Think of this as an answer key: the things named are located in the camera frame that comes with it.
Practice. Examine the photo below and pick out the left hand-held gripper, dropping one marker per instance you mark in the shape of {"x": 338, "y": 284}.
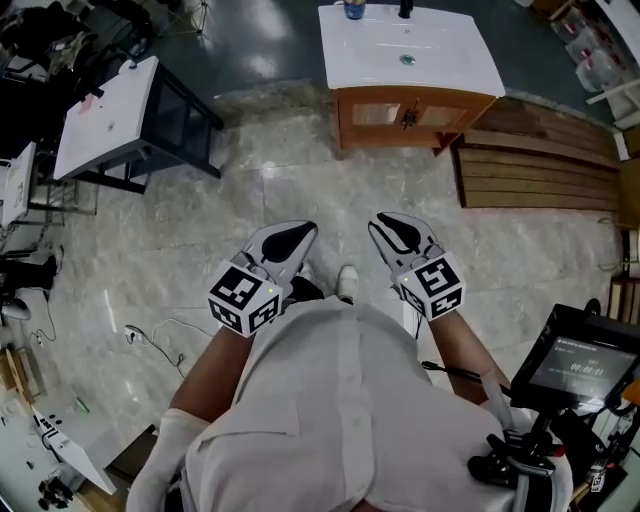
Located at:
{"x": 240, "y": 295}

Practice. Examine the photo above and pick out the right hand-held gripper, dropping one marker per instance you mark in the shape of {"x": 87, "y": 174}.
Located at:
{"x": 432, "y": 285}

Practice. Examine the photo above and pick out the blue cup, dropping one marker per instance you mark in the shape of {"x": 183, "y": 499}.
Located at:
{"x": 355, "y": 10}

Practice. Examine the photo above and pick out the person's left forearm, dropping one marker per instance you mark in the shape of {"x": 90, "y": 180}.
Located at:
{"x": 210, "y": 370}

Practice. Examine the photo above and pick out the person's right forearm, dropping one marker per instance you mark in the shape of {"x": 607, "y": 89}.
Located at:
{"x": 460, "y": 350}

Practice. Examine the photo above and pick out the white shoe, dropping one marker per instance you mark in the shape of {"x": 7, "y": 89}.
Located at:
{"x": 306, "y": 271}
{"x": 348, "y": 282}

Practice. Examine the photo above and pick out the person's black trousers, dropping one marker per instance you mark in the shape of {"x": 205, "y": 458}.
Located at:
{"x": 306, "y": 289}

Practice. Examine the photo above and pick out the wooden vanity cabinet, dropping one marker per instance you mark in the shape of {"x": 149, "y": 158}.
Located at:
{"x": 380, "y": 136}

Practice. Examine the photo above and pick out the wooden plank platform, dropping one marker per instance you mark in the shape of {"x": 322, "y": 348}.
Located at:
{"x": 535, "y": 175}

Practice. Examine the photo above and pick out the person's white shirt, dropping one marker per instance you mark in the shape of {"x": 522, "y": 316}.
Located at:
{"x": 325, "y": 400}

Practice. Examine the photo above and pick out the black vanity cabinet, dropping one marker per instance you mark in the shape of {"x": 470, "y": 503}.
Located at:
{"x": 175, "y": 120}

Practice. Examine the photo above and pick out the white power strip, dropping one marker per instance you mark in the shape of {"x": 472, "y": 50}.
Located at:
{"x": 134, "y": 334}

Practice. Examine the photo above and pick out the metal basin drain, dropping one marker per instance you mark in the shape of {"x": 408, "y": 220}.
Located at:
{"x": 407, "y": 59}

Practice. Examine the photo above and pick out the black monitor screen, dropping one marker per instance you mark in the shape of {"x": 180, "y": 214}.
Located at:
{"x": 580, "y": 365}

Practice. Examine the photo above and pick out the black faucet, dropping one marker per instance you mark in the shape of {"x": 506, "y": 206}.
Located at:
{"x": 405, "y": 9}

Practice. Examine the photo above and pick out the brown cardboard panel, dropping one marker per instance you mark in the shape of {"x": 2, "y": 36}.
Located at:
{"x": 631, "y": 195}

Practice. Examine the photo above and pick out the small pink item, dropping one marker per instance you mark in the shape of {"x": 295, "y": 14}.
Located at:
{"x": 89, "y": 105}

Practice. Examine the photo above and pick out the black floor equipment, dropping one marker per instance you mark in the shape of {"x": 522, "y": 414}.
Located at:
{"x": 25, "y": 272}

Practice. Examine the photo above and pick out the clear plastic water bottle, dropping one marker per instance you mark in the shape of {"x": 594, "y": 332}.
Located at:
{"x": 582, "y": 45}
{"x": 600, "y": 72}
{"x": 565, "y": 22}

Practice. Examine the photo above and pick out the beige garment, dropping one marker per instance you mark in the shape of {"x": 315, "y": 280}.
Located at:
{"x": 75, "y": 47}

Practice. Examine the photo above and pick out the white panel with black buttons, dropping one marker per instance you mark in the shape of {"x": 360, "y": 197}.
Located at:
{"x": 75, "y": 450}

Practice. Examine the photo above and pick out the black clamp mount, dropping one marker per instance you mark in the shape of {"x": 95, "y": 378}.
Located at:
{"x": 510, "y": 462}

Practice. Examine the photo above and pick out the white metal frame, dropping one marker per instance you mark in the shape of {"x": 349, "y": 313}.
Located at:
{"x": 612, "y": 92}

